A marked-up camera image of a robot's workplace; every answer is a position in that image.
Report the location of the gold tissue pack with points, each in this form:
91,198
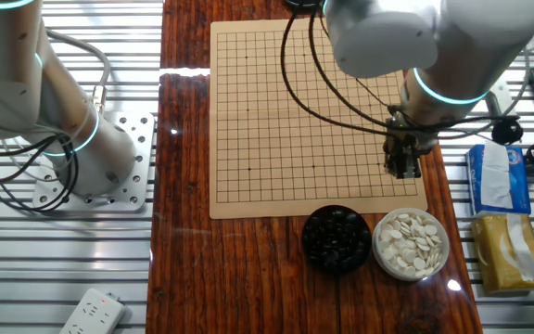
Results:
494,260

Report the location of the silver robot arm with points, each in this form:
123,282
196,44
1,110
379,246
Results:
457,46

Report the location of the white go stones pile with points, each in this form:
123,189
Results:
410,246

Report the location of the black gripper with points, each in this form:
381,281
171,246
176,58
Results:
408,134

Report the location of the black bowl lid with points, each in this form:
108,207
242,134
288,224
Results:
304,3

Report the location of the blue tissue pack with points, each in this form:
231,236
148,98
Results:
519,176

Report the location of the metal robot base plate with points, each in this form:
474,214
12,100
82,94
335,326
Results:
137,139

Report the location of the brown wooden board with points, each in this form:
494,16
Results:
248,278

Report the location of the beige go board mat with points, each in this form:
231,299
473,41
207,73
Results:
295,139

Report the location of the black round bowl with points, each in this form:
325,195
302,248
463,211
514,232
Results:
305,260

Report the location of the white round bowl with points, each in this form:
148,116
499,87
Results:
438,271

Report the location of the white power strip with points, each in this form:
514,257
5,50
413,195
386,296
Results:
93,313

